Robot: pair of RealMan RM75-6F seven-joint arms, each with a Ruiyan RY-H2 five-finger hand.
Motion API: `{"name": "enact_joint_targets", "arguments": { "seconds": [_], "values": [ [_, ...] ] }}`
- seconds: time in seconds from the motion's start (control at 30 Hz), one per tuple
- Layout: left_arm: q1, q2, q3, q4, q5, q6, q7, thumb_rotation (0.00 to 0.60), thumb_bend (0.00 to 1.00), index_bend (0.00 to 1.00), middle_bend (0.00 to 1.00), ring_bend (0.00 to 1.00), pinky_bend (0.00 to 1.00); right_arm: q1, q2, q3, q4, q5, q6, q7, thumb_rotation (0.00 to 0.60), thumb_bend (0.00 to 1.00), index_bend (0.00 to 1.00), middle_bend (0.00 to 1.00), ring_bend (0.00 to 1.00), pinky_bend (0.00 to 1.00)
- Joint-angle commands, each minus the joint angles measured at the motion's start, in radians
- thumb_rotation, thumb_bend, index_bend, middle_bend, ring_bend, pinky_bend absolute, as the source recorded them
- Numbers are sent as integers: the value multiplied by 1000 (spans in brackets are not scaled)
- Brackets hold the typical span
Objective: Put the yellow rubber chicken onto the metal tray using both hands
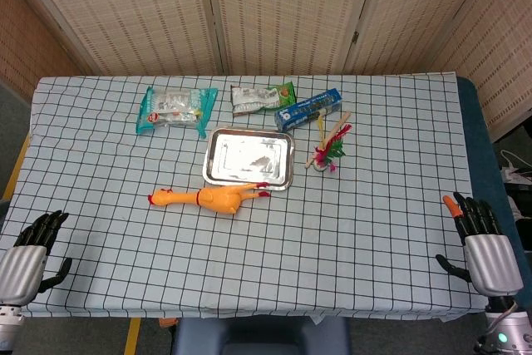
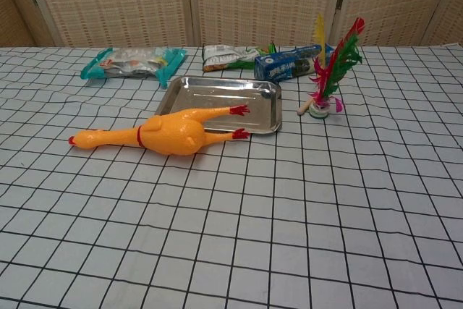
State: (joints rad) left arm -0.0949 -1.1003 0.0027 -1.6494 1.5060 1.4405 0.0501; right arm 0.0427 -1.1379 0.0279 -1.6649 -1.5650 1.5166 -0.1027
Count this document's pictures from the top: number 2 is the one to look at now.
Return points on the colourful feather stick toy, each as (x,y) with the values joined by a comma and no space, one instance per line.
(304,108)

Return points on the blue cardboard wrap box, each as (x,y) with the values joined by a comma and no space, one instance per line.
(285,66)

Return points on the metal screen hinge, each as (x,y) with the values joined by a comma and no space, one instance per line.
(339,0)

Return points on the yellow rubber chicken toy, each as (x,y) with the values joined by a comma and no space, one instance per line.
(170,131)

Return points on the stainless steel rectangular tray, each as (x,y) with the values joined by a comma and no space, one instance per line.
(231,88)

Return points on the white green snack package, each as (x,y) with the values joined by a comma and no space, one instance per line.
(224,57)

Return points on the teal clear snack package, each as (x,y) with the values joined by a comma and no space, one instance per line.
(130,64)

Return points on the colourful feather shuttlecock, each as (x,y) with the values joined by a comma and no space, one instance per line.
(331,74)

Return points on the white black grid tablecloth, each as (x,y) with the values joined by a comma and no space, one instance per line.
(253,215)

